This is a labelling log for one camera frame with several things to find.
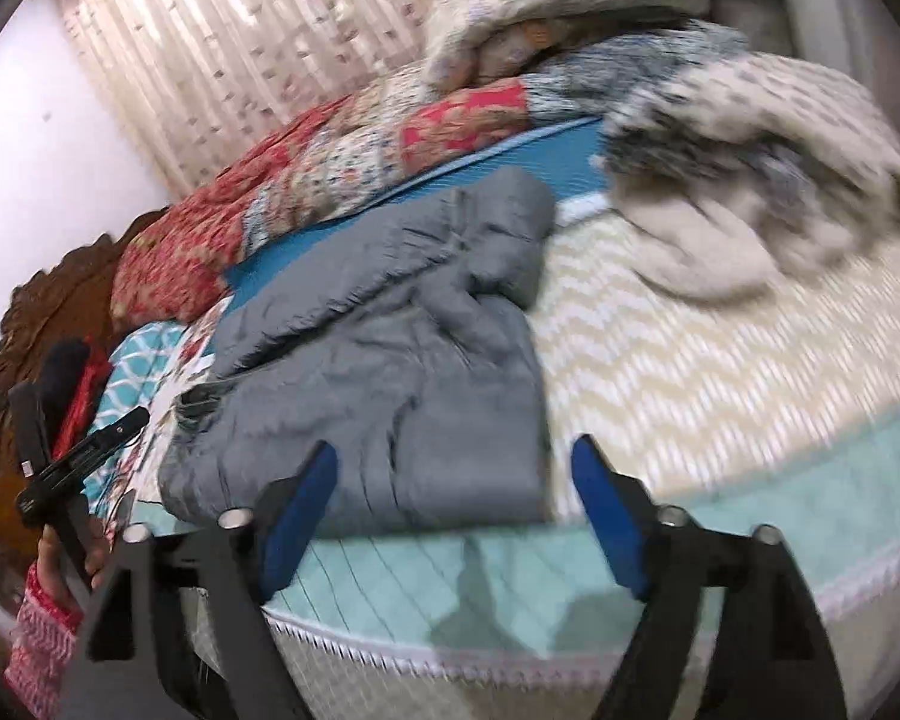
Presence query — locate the grey puffer jacket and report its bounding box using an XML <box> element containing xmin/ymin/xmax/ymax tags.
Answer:
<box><xmin>157</xmin><ymin>165</ymin><xmax>560</xmax><ymax>541</ymax></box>

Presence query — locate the black and red cloth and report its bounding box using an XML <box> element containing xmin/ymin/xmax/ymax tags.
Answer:
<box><xmin>34</xmin><ymin>337</ymin><xmax>117</xmax><ymax>458</ymax></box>

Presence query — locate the cream spotted fleece blanket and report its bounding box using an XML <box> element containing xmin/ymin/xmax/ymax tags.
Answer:
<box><xmin>600</xmin><ymin>52</ymin><xmax>900</xmax><ymax>305</ymax></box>

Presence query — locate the person's left hand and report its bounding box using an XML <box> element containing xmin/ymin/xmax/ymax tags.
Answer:
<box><xmin>34</xmin><ymin>516</ymin><xmax>117</xmax><ymax>605</ymax></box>

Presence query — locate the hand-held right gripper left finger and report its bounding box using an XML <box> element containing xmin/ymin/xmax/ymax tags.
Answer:
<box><xmin>60</xmin><ymin>441</ymin><xmax>340</xmax><ymax>720</ymax></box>

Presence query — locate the cream printed comforter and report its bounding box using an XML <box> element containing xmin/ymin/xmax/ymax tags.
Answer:
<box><xmin>424</xmin><ymin>0</ymin><xmax>713</xmax><ymax>91</ymax></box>

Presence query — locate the carved wooden headboard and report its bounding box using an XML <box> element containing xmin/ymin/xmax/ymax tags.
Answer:
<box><xmin>0</xmin><ymin>206</ymin><xmax>173</xmax><ymax>563</ymax></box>

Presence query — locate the patchwork patterned bedspread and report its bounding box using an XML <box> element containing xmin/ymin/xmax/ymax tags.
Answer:
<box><xmin>94</xmin><ymin>191</ymin><xmax>900</xmax><ymax>720</ymax></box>

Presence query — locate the blue dotted mat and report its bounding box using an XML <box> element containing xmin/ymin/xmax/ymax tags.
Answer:
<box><xmin>221</xmin><ymin>116</ymin><xmax>608</xmax><ymax>308</ymax></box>

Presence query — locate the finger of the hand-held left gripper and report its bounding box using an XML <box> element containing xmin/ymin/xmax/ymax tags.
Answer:
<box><xmin>7</xmin><ymin>382</ymin><xmax>55</xmax><ymax>485</ymax></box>
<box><xmin>41</xmin><ymin>405</ymin><xmax>152</xmax><ymax>488</ymax></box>

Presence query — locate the pale floral curtain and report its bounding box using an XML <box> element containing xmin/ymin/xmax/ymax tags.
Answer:
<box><xmin>49</xmin><ymin>0</ymin><xmax>488</xmax><ymax>200</ymax></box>

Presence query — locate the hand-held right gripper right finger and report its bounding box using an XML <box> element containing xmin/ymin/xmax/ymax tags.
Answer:
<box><xmin>570</xmin><ymin>433</ymin><xmax>850</xmax><ymax>720</ymax></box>

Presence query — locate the teal white patterned pillow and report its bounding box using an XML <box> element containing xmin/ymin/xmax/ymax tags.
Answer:
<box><xmin>82</xmin><ymin>319</ymin><xmax>196</xmax><ymax>511</ymax></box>

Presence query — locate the red floral patchwork quilt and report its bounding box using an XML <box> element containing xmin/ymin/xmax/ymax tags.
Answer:
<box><xmin>109</xmin><ymin>19</ymin><xmax>758</xmax><ymax>331</ymax></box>

